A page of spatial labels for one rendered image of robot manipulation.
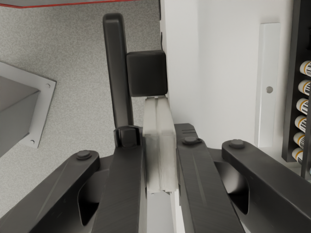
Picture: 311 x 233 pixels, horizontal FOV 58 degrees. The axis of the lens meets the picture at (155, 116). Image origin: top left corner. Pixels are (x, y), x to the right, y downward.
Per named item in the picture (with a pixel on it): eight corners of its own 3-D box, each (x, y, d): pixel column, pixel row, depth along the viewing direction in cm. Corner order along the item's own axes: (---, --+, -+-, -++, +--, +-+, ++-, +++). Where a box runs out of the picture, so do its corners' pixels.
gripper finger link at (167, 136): (158, 134, 12) (176, 132, 12) (156, 95, 19) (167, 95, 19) (163, 193, 13) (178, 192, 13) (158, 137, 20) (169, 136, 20)
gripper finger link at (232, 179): (179, 166, 11) (256, 161, 11) (171, 123, 16) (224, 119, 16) (181, 199, 11) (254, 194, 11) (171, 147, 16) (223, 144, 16)
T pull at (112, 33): (117, 127, 20) (115, 135, 18) (104, 14, 17) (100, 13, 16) (169, 124, 20) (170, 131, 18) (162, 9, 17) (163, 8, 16)
